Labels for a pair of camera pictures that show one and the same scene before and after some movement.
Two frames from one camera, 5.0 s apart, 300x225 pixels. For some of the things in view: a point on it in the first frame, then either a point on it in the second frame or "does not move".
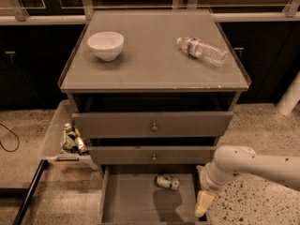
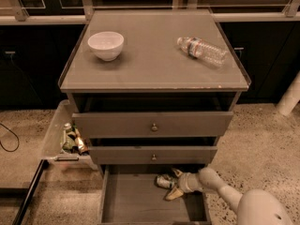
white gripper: [204, 181] → [185, 183]
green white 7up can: [167, 182] does not move
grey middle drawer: [152, 155] does not move
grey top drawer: [156, 124] does not move
